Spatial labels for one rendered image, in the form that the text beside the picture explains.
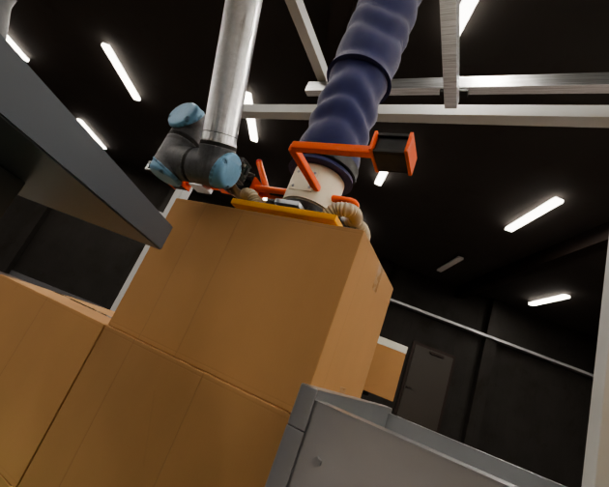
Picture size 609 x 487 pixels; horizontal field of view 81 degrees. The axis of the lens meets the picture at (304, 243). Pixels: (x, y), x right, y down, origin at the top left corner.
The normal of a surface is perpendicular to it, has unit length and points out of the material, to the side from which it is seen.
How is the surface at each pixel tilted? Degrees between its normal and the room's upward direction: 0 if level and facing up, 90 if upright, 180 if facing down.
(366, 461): 90
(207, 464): 90
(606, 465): 90
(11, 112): 90
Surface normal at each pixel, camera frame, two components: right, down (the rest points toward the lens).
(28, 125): 0.93, 0.35
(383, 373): 0.07, -0.29
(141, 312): -0.36, -0.43
